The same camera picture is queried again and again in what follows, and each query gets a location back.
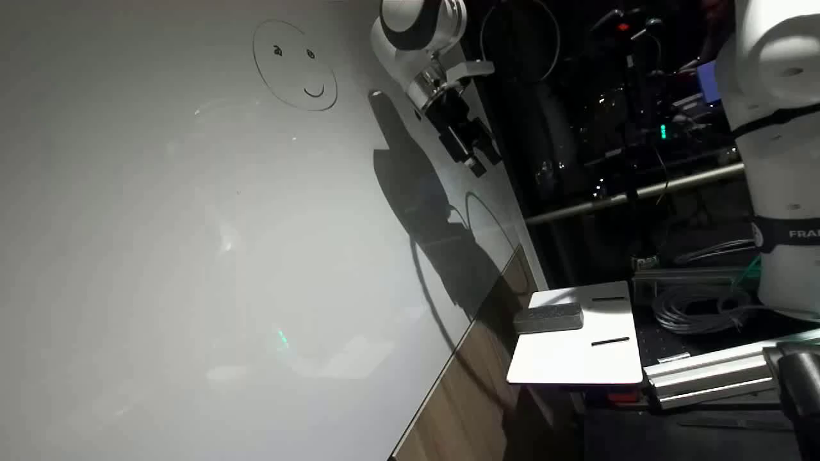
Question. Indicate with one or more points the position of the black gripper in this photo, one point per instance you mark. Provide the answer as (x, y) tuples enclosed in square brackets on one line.
[(452, 110)]

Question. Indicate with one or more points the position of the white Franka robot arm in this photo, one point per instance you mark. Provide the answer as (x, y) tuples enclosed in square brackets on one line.
[(777, 128)]

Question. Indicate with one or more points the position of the black smiley face drawing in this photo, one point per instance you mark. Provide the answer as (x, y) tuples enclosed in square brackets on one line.
[(316, 94)]

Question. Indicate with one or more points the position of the large white board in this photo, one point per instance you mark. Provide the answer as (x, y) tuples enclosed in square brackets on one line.
[(170, 257)]

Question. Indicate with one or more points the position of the long metal bar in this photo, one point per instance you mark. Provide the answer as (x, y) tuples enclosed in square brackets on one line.
[(632, 196)]

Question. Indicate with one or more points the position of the short black marker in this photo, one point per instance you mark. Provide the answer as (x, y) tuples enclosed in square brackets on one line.
[(608, 298), (612, 342)]

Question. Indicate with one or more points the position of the white tray shelf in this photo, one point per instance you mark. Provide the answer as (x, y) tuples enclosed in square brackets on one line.
[(580, 359)]

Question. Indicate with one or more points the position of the blue lit screen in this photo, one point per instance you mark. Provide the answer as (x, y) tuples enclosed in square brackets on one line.
[(708, 80)]

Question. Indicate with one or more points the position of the aluminium extrusion rail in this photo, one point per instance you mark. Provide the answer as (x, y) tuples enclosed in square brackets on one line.
[(708, 371)]

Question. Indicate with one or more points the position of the dark cylinder post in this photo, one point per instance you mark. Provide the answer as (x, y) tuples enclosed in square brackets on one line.
[(797, 401)]

